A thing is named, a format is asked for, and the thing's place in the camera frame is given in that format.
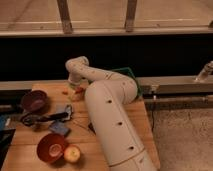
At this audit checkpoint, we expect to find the red bowl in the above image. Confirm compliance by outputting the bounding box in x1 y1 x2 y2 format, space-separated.
37 133 68 164

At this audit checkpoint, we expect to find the black remote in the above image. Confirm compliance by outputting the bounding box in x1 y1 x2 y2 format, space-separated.
88 123 96 134

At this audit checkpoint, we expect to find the black handled tool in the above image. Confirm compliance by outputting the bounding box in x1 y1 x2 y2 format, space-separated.
21 112 68 127

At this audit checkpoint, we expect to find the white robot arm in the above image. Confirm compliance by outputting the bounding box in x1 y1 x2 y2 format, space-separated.
65 56 157 171

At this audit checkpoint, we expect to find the wooden cutting board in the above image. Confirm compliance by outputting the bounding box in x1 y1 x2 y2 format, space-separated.
1 80 161 171

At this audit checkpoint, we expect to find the apple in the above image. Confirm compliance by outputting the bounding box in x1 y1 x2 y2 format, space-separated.
64 145 81 163

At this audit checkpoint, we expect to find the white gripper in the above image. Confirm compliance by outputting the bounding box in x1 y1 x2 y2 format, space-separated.
68 73 85 101

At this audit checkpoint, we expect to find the red pepper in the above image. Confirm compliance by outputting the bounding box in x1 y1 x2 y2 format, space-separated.
61 86 85 96

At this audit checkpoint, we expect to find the purple bowl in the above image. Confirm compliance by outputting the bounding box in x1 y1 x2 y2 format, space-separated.
21 90 47 112

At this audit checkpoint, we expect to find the green plastic tray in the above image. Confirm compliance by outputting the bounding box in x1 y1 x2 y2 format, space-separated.
114 67 143 98

